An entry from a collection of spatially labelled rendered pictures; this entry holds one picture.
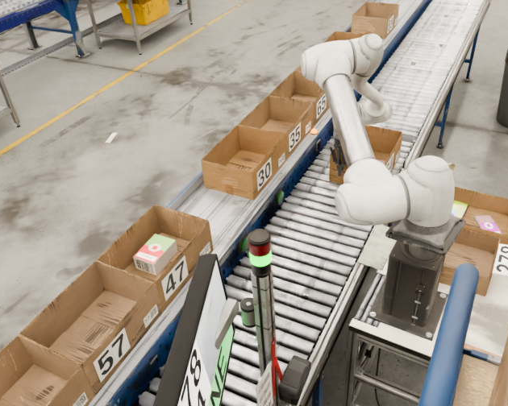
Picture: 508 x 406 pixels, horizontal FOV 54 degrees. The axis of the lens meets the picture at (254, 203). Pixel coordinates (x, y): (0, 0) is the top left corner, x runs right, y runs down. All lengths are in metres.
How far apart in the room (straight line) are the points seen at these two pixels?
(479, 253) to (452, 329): 1.95
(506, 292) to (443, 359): 1.85
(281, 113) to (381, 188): 1.54
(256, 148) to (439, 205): 1.34
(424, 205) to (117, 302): 1.23
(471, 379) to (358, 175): 1.02
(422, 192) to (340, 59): 0.61
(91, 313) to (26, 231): 2.16
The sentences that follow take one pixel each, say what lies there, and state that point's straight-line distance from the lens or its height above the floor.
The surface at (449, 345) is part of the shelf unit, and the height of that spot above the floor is 1.96.
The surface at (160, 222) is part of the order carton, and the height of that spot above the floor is 0.95.
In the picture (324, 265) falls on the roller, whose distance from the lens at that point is 2.35.
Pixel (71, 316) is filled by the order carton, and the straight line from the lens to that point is 2.09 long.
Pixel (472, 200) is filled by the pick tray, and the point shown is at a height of 0.79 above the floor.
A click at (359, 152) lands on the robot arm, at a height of 1.45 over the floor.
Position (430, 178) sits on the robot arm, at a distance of 1.72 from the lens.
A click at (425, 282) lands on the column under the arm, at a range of 1.96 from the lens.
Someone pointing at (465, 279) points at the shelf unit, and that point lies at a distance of 0.63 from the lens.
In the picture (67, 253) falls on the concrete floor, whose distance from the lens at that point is 3.85.
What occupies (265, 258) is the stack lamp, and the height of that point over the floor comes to 1.61.
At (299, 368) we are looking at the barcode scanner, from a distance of 1.58.
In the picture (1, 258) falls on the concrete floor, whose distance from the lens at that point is 4.05.
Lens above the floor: 2.39
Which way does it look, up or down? 38 degrees down
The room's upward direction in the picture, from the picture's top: 4 degrees counter-clockwise
